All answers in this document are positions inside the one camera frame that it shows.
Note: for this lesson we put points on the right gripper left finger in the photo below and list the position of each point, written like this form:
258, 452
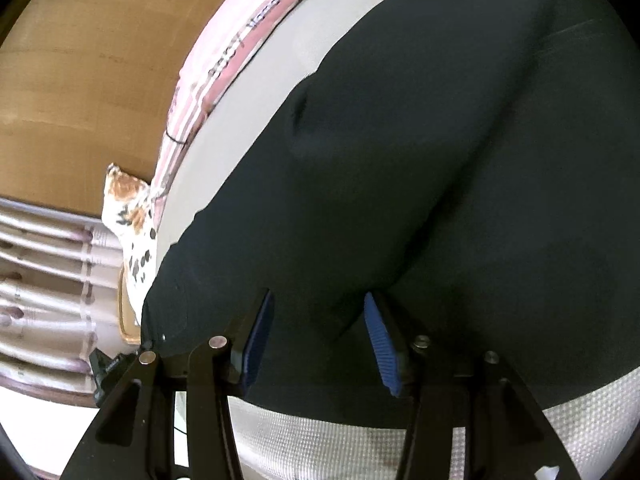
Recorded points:
168, 417

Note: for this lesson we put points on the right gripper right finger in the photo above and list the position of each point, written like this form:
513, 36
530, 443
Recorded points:
506, 433

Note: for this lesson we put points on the black pants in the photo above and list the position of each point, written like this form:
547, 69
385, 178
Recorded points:
472, 165

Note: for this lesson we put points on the wooden bedside chair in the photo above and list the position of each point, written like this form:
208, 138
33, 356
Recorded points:
128, 325

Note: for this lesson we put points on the pink curtain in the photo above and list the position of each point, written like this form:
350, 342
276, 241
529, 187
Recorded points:
59, 285

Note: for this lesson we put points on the grey woven bed mat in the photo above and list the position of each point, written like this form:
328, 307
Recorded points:
600, 429

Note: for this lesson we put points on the wooden headboard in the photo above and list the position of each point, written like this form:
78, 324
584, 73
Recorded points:
86, 84

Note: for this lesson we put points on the pink striped baby pillow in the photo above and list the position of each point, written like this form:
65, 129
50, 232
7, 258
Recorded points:
226, 45

